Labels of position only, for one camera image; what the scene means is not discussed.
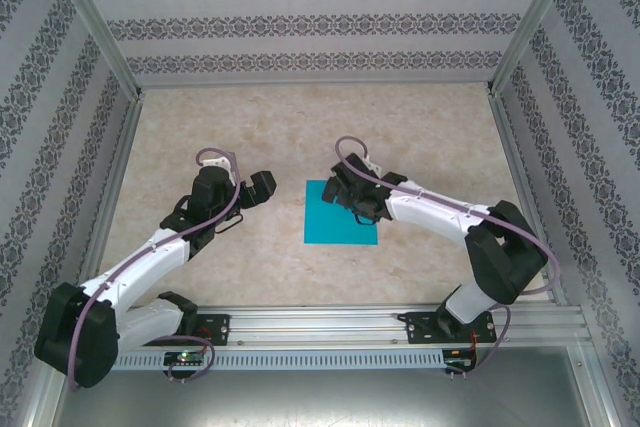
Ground blue square paper sheet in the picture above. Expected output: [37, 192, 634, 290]
[303, 179, 380, 247]

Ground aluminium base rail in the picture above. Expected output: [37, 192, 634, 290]
[139, 302, 589, 347]

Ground white slotted cable duct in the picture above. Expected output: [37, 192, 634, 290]
[112, 349, 446, 371]

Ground aluminium frame bar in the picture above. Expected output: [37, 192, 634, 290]
[74, 94, 146, 298]
[488, 91, 569, 306]

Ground small circuit board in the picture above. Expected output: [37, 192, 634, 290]
[164, 350, 211, 366]
[444, 349, 476, 373]

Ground aluminium frame post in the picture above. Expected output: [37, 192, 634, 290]
[487, 0, 586, 96]
[27, 371, 71, 427]
[42, 0, 146, 101]
[567, 341, 619, 427]

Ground short purple cable loop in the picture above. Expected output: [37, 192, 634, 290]
[167, 334, 216, 384]

